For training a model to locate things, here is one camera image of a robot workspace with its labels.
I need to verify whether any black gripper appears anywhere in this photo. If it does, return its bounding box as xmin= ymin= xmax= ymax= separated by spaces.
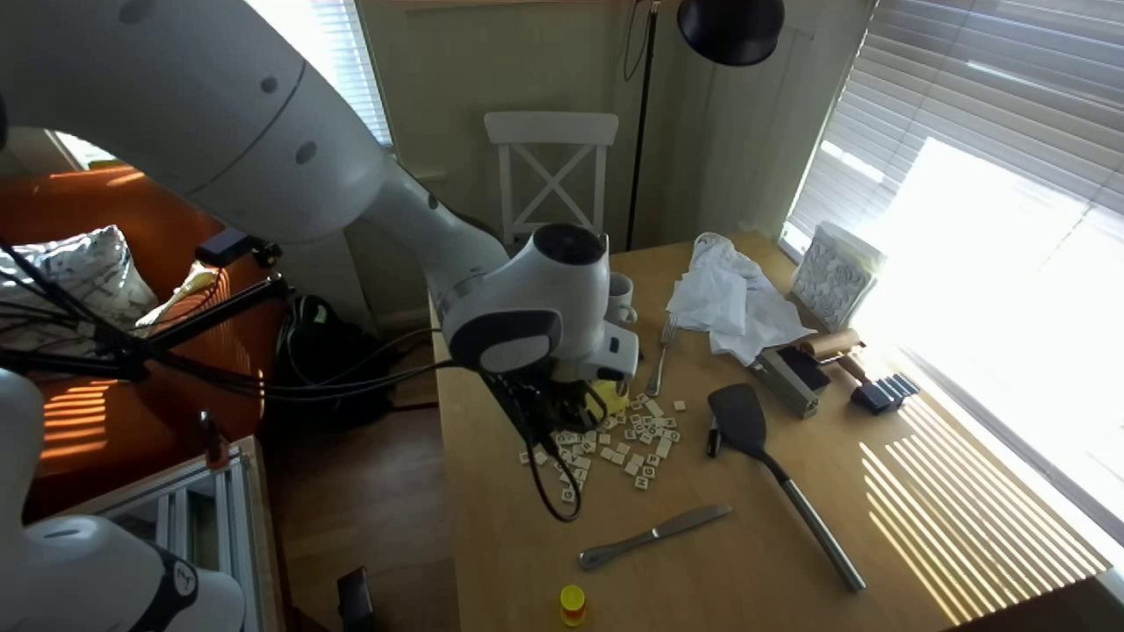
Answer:
xmin=496 ymin=369 xmax=611 ymax=454

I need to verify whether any black bag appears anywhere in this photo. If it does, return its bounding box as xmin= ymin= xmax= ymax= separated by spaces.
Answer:
xmin=275 ymin=293 xmax=400 ymax=431

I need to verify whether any metal teaspoon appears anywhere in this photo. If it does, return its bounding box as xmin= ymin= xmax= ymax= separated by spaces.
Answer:
xmin=647 ymin=312 xmax=680 ymax=402

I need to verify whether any metal table knife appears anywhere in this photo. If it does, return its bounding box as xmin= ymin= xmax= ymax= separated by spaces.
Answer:
xmin=574 ymin=502 xmax=738 ymax=577

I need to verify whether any white mug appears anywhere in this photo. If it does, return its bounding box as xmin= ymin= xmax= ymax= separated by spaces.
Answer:
xmin=603 ymin=273 xmax=641 ymax=331

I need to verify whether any crumpled white cloth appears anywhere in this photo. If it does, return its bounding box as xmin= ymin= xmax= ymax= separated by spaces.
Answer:
xmin=663 ymin=228 xmax=812 ymax=369

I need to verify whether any silver and black stapler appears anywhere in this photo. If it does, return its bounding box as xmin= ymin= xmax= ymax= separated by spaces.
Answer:
xmin=750 ymin=343 xmax=837 ymax=422

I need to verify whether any small black floor object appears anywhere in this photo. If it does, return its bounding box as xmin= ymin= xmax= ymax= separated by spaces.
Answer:
xmin=332 ymin=564 xmax=378 ymax=632

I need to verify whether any black lamp pole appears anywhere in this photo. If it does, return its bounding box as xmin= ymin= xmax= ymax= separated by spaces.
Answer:
xmin=620 ymin=0 xmax=661 ymax=254

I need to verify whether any white wooden chair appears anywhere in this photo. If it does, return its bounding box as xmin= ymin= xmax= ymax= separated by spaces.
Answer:
xmin=482 ymin=109 xmax=620 ymax=254

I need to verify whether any white rack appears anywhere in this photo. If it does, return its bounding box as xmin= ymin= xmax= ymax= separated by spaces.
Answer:
xmin=65 ymin=434 xmax=283 ymax=632

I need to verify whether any black tripod boom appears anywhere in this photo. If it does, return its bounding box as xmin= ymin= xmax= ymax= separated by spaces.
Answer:
xmin=0 ymin=228 xmax=292 ymax=383

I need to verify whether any narrow white window blind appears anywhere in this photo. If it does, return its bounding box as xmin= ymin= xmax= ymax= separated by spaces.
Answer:
xmin=310 ymin=0 xmax=395 ymax=147

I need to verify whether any black lamp shade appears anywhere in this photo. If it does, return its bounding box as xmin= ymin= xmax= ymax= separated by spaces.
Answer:
xmin=673 ymin=0 xmax=785 ymax=69

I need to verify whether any orange sofa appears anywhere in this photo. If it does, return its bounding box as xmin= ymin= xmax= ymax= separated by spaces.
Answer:
xmin=0 ymin=162 xmax=283 ymax=521

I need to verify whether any grey patterned pillow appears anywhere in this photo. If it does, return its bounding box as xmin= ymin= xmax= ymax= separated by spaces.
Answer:
xmin=0 ymin=221 xmax=160 ymax=355

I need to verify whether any large white window blind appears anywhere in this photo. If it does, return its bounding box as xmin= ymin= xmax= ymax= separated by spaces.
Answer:
xmin=778 ymin=0 xmax=1124 ymax=554

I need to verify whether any black spatula with metal handle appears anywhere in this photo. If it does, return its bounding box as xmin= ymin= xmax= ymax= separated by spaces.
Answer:
xmin=707 ymin=383 xmax=871 ymax=597

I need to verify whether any black cable bundle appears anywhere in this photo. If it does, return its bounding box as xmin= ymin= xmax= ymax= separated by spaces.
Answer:
xmin=259 ymin=336 xmax=591 ymax=526

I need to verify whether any wooden handled brush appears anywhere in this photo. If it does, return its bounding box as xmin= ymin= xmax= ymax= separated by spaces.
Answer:
xmin=798 ymin=326 xmax=871 ymax=365

